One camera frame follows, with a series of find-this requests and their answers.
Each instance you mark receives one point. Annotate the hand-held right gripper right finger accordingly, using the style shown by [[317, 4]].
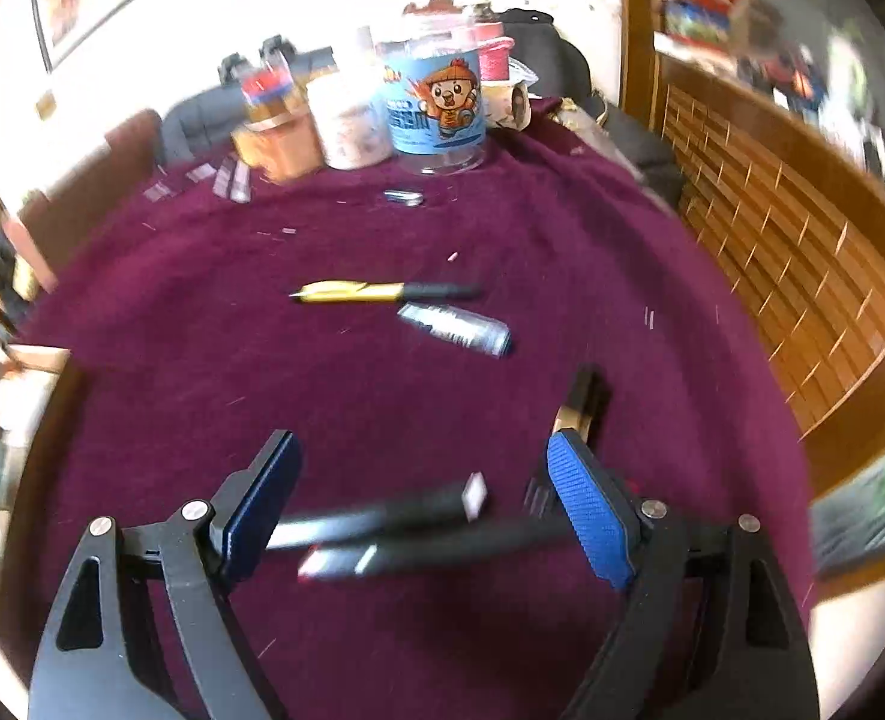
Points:
[[588, 510]]

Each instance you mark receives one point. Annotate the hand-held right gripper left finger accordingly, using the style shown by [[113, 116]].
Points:
[[251, 514]]

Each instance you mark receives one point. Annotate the black marker with red tip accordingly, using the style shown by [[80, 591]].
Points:
[[450, 547]]

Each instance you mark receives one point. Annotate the black marker with white cap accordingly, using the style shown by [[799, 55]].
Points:
[[397, 514]]

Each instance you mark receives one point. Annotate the wooden box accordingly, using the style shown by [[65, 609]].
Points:
[[30, 390]]

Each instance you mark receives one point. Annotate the black gold lipstick tube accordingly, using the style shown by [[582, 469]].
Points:
[[585, 397]]

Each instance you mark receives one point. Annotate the purple table cloth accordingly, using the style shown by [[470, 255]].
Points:
[[262, 360]]

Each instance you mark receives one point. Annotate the blue marker pen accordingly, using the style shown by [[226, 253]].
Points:
[[457, 330]]

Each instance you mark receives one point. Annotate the yellow black pen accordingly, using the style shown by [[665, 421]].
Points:
[[352, 290]]

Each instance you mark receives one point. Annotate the green white box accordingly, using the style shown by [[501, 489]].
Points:
[[870, 510]]

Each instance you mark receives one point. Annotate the wooden cabinet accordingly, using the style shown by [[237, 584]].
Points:
[[772, 240]]

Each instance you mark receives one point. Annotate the silver staple strip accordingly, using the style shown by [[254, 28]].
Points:
[[242, 182], [201, 173], [159, 193], [225, 178]]

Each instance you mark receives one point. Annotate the small metal clip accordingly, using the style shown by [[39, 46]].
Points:
[[403, 197]]

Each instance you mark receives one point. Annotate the brown chair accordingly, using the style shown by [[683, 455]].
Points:
[[90, 187]]

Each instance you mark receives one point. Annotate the orange jar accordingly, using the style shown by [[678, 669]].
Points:
[[277, 150]]

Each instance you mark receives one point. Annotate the dark grey sofa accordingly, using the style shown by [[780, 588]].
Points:
[[195, 120]]

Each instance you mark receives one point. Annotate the white plastic jar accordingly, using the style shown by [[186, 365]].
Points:
[[348, 127]]

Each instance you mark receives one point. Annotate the cardboard roll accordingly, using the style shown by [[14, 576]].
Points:
[[511, 105]]

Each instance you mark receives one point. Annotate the red lid jar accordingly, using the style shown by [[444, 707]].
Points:
[[266, 90]]

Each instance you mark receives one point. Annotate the blue cartoon label jar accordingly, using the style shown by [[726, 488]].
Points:
[[435, 112]]

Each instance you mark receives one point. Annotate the small black object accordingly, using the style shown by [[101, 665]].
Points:
[[277, 50], [232, 67]]

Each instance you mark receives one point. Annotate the red thread spool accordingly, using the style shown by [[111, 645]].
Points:
[[495, 60]]

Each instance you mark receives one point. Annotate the black bag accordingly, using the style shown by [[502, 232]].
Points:
[[551, 45]]

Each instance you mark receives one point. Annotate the row of colourful shelf items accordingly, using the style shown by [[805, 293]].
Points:
[[772, 52]]

